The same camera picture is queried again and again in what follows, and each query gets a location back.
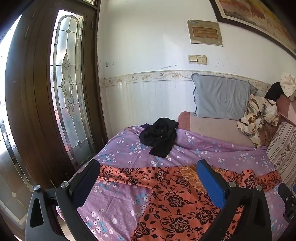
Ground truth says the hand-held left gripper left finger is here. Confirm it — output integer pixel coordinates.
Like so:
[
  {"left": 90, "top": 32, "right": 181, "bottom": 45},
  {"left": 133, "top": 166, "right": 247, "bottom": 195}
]
[{"left": 25, "top": 159, "right": 101, "bottom": 241}]

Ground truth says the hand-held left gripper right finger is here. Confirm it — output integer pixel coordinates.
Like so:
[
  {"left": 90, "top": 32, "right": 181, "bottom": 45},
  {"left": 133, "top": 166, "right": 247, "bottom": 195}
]
[{"left": 196, "top": 159, "right": 272, "bottom": 241}]

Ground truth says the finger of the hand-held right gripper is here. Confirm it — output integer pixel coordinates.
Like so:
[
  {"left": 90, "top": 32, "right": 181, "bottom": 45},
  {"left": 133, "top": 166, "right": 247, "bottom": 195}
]
[{"left": 276, "top": 183, "right": 296, "bottom": 223}]

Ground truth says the orange black floral garment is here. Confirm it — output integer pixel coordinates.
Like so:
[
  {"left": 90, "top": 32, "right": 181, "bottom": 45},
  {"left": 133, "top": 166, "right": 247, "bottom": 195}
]
[{"left": 97, "top": 163, "right": 283, "bottom": 241}]

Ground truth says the purple floral bedsheet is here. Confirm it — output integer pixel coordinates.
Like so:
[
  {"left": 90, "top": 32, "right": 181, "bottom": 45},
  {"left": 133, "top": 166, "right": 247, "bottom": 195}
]
[{"left": 57, "top": 125, "right": 292, "bottom": 241}]

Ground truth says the striped floral pillow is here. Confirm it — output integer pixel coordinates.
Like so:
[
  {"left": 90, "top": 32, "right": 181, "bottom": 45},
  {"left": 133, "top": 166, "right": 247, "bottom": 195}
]
[{"left": 266, "top": 121, "right": 296, "bottom": 184}]

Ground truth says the pink beige mattress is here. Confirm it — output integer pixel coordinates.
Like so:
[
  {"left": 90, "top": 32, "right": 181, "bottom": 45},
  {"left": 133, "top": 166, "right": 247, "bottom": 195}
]
[{"left": 177, "top": 111, "right": 269, "bottom": 147}]

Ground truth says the cream brown floral cloth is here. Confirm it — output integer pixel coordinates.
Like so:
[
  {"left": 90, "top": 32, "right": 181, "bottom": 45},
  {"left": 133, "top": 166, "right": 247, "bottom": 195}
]
[{"left": 237, "top": 94, "right": 280, "bottom": 148}]

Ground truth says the blue-grey pillow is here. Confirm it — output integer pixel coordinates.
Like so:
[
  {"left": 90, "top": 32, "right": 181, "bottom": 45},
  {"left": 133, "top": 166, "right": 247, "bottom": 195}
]
[{"left": 191, "top": 73, "right": 258, "bottom": 120}]

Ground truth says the pink brown cushion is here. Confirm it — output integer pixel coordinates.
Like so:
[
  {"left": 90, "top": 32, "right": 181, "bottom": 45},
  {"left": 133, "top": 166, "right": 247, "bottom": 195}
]
[{"left": 276, "top": 94, "right": 296, "bottom": 127}]

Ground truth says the wooden stained glass door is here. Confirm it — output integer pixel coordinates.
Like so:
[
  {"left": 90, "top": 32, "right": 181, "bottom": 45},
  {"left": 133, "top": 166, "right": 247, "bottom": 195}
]
[{"left": 4, "top": 0, "right": 108, "bottom": 194}]

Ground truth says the black cloth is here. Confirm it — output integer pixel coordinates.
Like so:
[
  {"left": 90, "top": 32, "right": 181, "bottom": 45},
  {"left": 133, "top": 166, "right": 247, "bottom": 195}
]
[{"left": 265, "top": 82, "right": 287, "bottom": 102}]

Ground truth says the white patterned cloth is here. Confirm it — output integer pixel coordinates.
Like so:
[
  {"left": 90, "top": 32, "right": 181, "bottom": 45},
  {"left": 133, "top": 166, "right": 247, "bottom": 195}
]
[{"left": 280, "top": 72, "right": 296, "bottom": 102}]

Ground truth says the framed painting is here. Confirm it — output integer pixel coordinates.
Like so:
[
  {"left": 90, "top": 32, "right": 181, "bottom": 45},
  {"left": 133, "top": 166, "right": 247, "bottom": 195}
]
[{"left": 209, "top": 0, "right": 296, "bottom": 63}]

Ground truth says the wall electrical panel box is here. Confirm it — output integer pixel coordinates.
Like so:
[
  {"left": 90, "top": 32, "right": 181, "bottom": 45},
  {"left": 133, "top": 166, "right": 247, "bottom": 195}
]
[{"left": 187, "top": 19, "right": 224, "bottom": 47}]

